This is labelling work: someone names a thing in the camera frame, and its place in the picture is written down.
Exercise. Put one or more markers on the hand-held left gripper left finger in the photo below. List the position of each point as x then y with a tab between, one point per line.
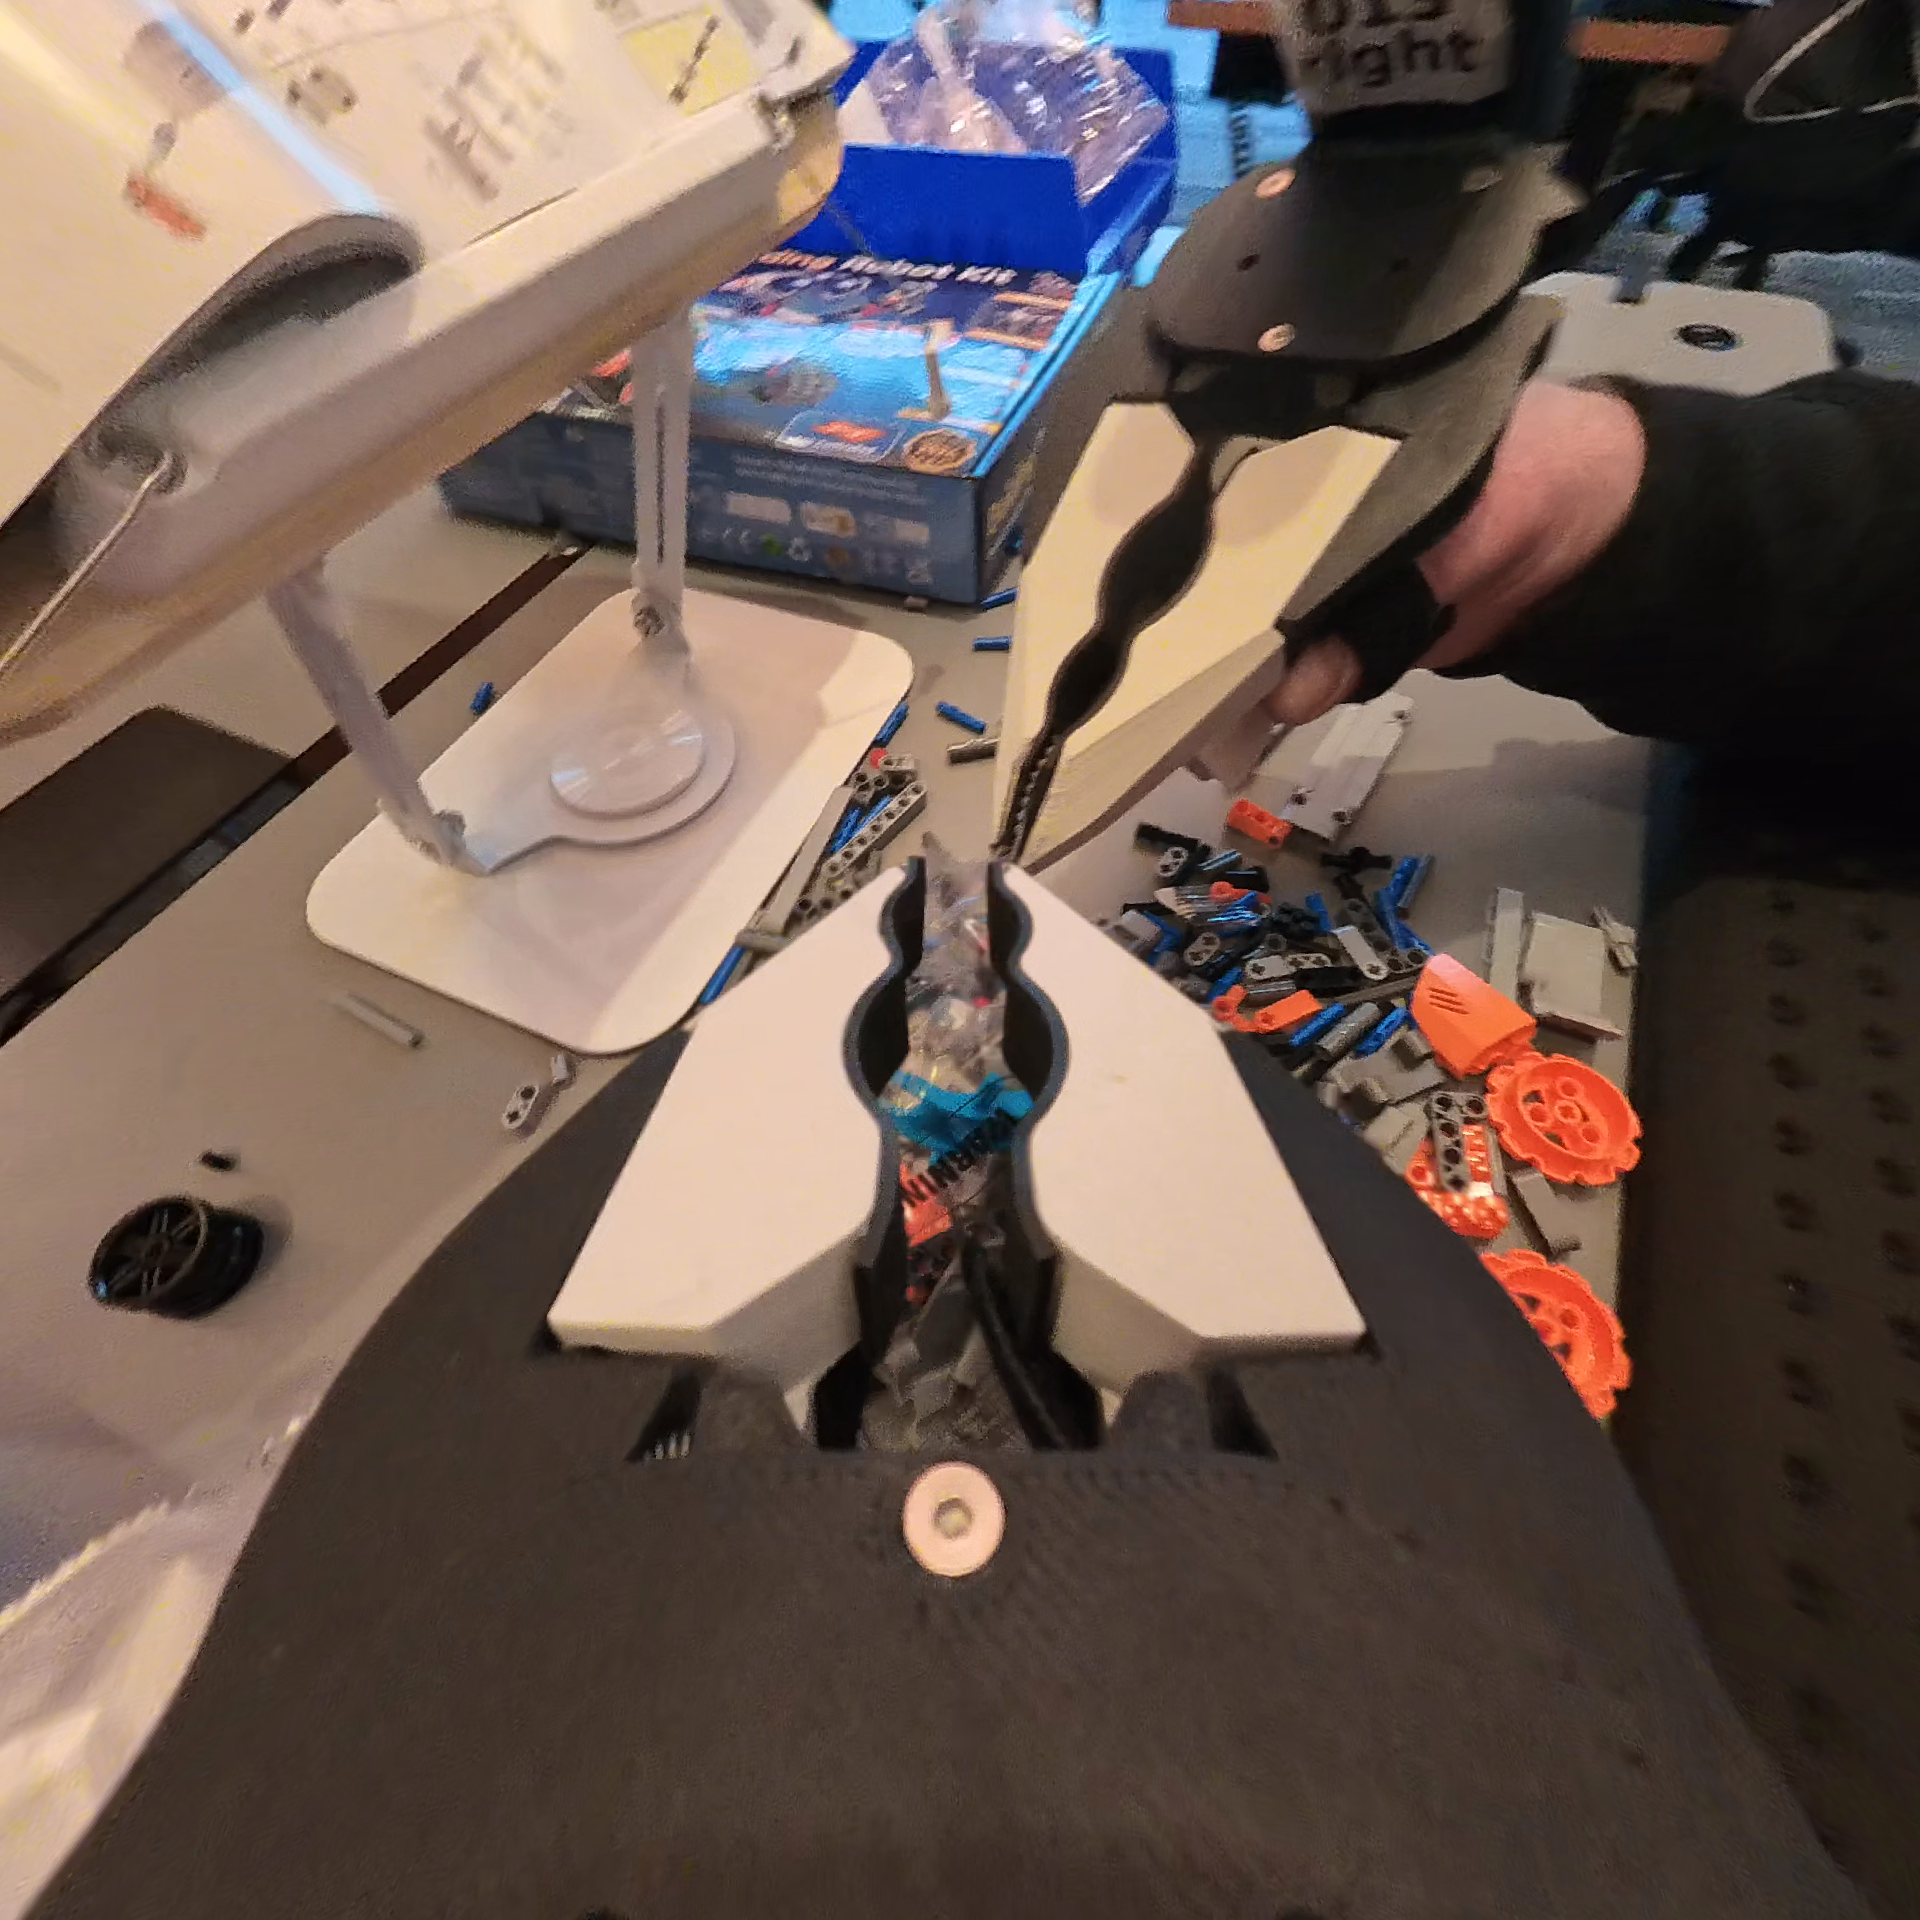
703	1185

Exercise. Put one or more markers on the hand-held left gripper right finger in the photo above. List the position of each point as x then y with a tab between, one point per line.
1184	1185

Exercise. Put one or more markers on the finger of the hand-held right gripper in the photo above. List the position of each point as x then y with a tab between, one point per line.
1231	645
1072	525

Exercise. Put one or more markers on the orange thin holed piece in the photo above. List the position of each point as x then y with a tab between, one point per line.
1257	820

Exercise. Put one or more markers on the pile of small building pieces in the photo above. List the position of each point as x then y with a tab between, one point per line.
1275	960

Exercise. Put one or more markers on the clear bag of building pieces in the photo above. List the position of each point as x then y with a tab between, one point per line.
946	960

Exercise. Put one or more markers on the person's right forearm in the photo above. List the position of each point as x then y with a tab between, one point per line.
1769	570

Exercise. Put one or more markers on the person's right hand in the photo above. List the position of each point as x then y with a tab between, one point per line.
1544	480

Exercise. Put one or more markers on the grey two-hole connector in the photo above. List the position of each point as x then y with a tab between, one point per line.
534	1092

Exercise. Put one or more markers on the blue robot kit box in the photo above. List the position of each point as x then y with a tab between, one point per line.
841	525

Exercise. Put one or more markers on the white book stand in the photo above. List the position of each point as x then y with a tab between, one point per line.
600	929

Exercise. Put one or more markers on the orange curved shell piece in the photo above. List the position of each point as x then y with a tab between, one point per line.
1470	1011

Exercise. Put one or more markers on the blue plastic bin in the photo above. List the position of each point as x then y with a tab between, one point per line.
958	193

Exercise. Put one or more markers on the orange gear wheel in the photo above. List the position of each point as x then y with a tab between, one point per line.
1560	1118
1560	1318

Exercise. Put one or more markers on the grey long flat bar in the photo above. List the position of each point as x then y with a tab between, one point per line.
1503	937

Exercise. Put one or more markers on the grey curved panel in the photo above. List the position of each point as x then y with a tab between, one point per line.
1568	960

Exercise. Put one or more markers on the light grey axle connector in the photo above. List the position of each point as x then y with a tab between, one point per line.
1615	931

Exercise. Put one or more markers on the black wheel hub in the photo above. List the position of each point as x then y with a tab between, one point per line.
173	1257

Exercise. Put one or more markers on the black perforated edge pad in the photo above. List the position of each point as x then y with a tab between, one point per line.
1800	1200

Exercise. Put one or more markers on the instruction booklet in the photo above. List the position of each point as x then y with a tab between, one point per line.
225	89

